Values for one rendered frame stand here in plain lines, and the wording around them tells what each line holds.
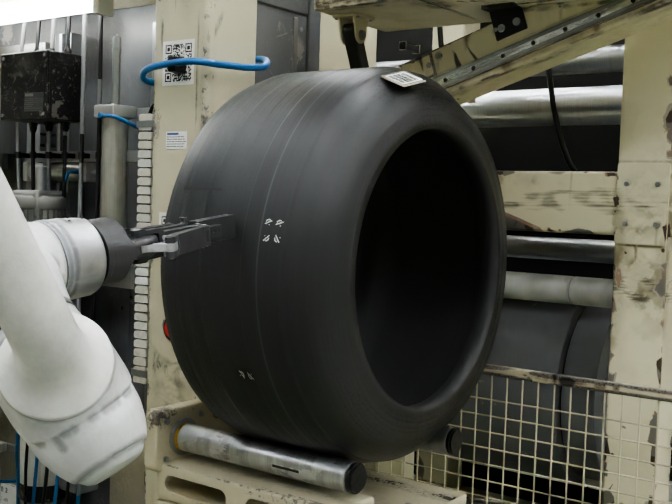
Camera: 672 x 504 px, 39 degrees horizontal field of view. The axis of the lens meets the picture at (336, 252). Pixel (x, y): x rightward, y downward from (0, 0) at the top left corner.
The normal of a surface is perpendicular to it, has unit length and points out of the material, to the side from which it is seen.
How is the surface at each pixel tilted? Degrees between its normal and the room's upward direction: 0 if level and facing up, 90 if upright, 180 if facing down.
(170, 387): 90
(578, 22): 90
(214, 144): 57
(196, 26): 90
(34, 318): 113
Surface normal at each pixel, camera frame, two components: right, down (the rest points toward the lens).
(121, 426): 0.77, -0.15
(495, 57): -0.59, 0.02
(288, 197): -0.32, -0.27
